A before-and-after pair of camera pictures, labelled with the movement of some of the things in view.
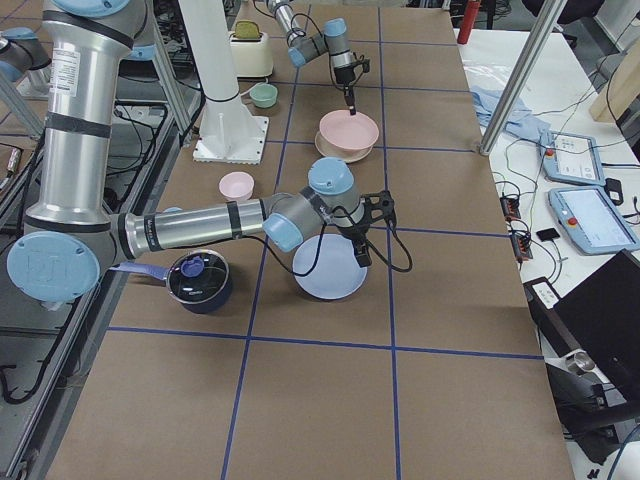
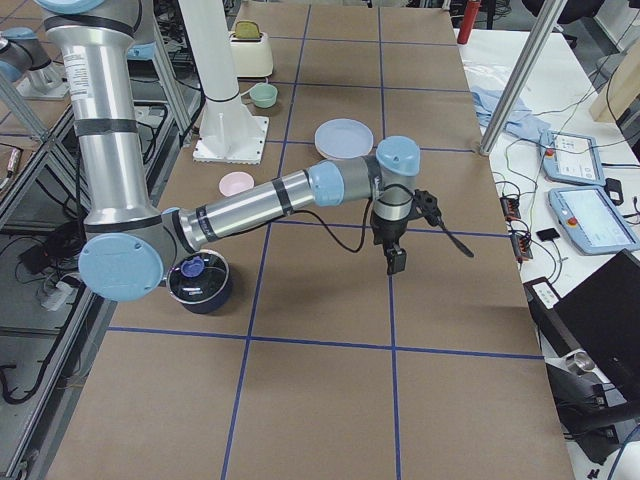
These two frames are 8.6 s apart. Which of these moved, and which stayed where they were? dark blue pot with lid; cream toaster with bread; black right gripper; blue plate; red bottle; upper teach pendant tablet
Moved: black right gripper; blue plate
Stayed: upper teach pendant tablet; cream toaster with bread; dark blue pot with lid; red bottle
